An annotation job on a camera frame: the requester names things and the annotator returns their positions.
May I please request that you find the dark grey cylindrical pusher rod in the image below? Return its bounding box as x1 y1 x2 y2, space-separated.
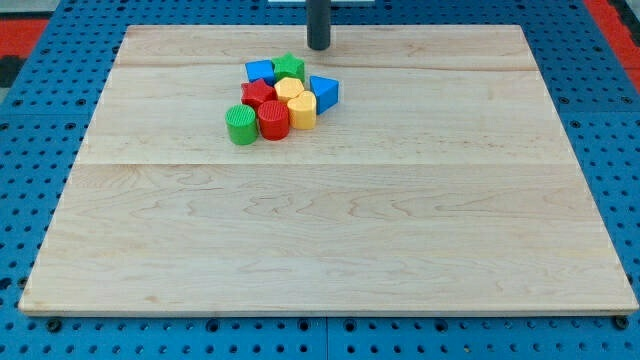
305 0 331 51

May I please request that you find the blue triangle block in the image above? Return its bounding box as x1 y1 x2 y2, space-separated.
310 75 339 115

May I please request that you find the light wooden board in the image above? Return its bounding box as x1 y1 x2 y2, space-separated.
19 25 638 317

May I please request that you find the green star block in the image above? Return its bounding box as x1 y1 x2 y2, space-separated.
271 53 305 83

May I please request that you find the blue cube block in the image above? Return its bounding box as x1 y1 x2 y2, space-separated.
245 59 276 86

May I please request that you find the yellow hexagon block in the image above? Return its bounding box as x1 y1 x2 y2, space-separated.
274 77 304 103

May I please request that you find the yellow heart block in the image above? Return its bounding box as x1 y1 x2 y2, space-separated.
287 91 317 130

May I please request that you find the red star block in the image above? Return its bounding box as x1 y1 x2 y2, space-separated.
241 78 277 111

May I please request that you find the red cylinder block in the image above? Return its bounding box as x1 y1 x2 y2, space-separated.
258 100 289 141

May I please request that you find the green cylinder block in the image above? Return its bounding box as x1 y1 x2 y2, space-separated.
225 104 258 145

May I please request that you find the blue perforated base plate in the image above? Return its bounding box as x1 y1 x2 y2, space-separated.
1 0 639 359

